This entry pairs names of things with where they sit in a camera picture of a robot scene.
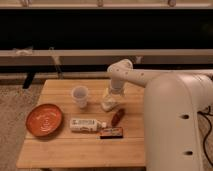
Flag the orange ceramic bowl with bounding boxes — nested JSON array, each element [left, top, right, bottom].
[[25, 104, 63, 137]]

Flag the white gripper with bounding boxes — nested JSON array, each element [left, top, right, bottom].
[[105, 79, 125, 99]]

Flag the white soap-like block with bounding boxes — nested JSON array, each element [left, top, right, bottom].
[[101, 97, 118, 112]]

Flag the white plastic bottle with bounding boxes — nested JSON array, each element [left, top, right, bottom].
[[70, 118, 107, 132]]

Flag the brown sausage-shaped object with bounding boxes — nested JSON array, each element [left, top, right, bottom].
[[111, 109, 125, 127]]

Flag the white ceramic cup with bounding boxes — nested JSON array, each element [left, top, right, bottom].
[[71, 86, 88, 108]]

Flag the small dark snack box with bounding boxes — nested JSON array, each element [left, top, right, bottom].
[[100, 127, 123, 139]]

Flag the wooden table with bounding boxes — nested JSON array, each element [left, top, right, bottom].
[[16, 79, 145, 169]]

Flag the black cable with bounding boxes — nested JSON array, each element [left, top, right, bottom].
[[197, 105, 213, 168]]

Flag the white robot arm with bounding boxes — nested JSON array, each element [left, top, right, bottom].
[[107, 59, 213, 171]]

